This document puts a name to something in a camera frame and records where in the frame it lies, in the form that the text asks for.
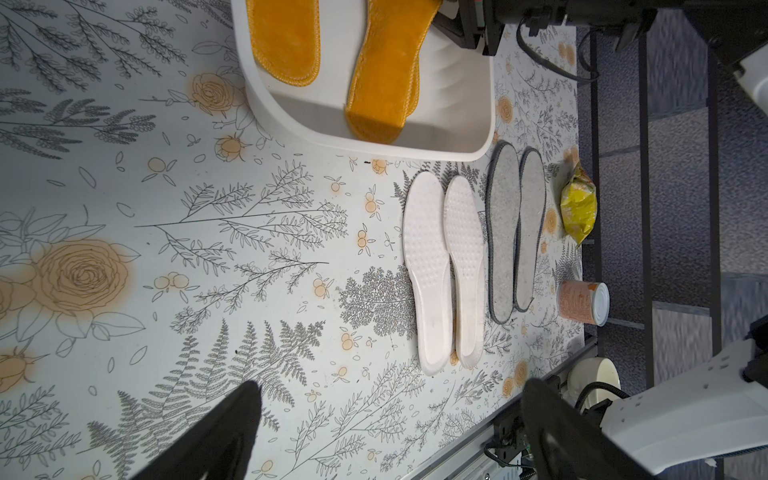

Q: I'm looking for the cream ceramic bowl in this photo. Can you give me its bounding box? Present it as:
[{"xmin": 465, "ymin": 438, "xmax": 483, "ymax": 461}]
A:
[{"xmin": 564, "ymin": 357, "xmax": 621, "ymax": 408}]

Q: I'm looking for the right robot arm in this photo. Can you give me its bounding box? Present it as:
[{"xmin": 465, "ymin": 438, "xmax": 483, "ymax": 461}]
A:
[{"xmin": 436, "ymin": 1, "xmax": 767, "ymax": 479}]

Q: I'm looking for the right grey insole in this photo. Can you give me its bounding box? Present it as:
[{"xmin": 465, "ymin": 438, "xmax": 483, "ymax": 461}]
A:
[{"xmin": 514, "ymin": 147, "xmax": 547, "ymax": 312}]

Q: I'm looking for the round tin can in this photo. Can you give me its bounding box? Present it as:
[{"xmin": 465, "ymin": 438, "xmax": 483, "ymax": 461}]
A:
[{"xmin": 557, "ymin": 280, "xmax": 610, "ymax": 327}]

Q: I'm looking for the left white insole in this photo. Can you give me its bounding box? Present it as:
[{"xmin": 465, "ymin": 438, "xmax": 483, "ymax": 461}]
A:
[{"xmin": 402, "ymin": 172, "xmax": 454, "ymax": 376}]

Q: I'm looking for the floral patterned table mat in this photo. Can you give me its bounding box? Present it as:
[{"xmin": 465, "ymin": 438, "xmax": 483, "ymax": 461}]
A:
[{"xmin": 1, "ymin": 1, "xmax": 584, "ymax": 479}]

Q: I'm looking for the yellow snack bag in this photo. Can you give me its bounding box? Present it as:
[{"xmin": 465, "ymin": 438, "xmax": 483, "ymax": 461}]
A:
[{"xmin": 560, "ymin": 163, "xmax": 598, "ymax": 245}]

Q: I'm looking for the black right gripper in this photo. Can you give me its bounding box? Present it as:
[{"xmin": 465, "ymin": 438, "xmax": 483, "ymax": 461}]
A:
[{"xmin": 432, "ymin": 0, "xmax": 569, "ymax": 56}]

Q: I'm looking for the white plastic storage box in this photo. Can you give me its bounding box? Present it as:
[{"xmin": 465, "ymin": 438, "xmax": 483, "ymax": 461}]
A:
[{"xmin": 231, "ymin": 1, "xmax": 495, "ymax": 162}]

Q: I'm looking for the white insole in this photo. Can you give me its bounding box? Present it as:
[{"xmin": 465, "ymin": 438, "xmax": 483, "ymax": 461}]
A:
[
  {"xmin": 402, "ymin": 172, "xmax": 454, "ymax": 376},
  {"xmin": 443, "ymin": 176, "xmax": 485, "ymax": 369}
]

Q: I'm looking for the left grey insole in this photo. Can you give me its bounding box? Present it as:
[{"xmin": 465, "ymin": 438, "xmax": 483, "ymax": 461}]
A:
[{"xmin": 485, "ymin": 141, "xmax": 521, "ymax": 325}]

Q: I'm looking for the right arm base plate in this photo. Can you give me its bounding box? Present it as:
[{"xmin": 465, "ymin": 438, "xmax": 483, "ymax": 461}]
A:
[{"xmin": 483, "ymin": 392, "xmax": 537, "ymax": 479}]

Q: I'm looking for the aluminium front rail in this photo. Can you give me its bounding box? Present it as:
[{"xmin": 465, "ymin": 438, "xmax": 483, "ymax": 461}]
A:
[{"xmin": 403, "ymin": 333, "xmax": 598, "ymax": 479}]

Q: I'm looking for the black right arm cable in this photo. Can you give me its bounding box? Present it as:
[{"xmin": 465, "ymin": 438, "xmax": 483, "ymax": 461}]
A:
[{"xmin": 515, "ymin": 17, "xmax": 601, "ymax": 84}]

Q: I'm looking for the right white insole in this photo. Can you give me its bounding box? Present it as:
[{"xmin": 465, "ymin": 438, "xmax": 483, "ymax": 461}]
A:
[{"xmin": 443, "ymin": 176, "xmax": 485, "ymax": 369}]

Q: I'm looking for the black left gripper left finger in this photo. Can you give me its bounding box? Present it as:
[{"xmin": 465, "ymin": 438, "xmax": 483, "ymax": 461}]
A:
[{"xmin": 135, "ymin": 380, "xmax": 262, "ymax": 479}]

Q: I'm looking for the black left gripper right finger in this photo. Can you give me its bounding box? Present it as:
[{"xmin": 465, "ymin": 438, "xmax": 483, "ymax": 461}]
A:
[{"xmin": 521, "ymin": 378, "xmax": 654, "ymax": 480}]

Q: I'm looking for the grey insole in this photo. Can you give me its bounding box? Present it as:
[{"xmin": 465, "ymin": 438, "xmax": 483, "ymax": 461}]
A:
[
  {"xmin": 485, "ymin": 141, "xmax": 521, "ymax": 325},
  {"xmin": 514, "ymin": 147, "xmax": 547, "ymax": 312}
]

